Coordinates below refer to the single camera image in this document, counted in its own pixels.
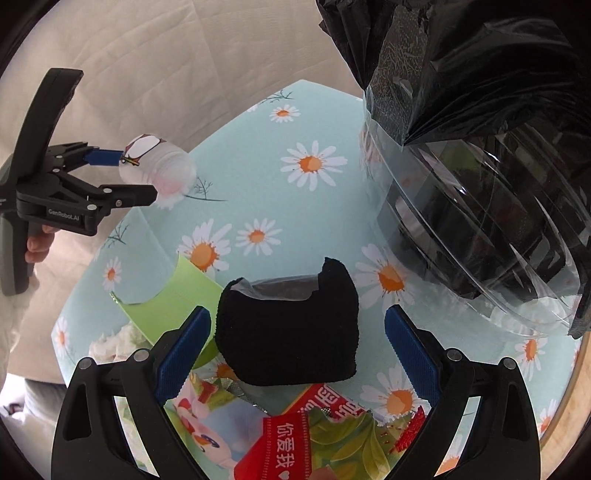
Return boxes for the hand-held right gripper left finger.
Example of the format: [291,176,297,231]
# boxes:
[51,305,213,480]

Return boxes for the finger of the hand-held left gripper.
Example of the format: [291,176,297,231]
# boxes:
[32,172,158,217]
[46,141,125,174]

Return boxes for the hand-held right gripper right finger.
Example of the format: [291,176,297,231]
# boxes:
[384,304,541,480]

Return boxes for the small white plastic bottle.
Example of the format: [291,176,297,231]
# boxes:
[119,134,197,210]

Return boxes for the green paper plate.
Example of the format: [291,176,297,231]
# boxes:
[109,253,227,370]

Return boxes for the colourful cartoon paper plate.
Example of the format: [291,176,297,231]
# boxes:
[173,374,264,480]

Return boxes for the black cloth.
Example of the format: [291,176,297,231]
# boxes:
[215,257,360,386]

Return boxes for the clear plastic trash bin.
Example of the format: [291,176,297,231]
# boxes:
[360,99,583,340]

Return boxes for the black bag trash bin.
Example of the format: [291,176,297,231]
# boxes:
[316,0,591,337]

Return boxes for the person's left hand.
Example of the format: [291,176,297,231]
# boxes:
[25,224,56,278]

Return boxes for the crumpled white tissue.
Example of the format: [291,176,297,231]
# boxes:
[90,323,153,365]

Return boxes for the green leaf print snack packet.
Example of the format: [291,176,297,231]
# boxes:
[281,383,430,480]

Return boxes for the red packet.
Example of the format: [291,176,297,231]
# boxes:
[233,411,333,480]

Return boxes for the daisy print tablecloth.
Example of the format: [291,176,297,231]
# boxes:
[51,79,583,480]

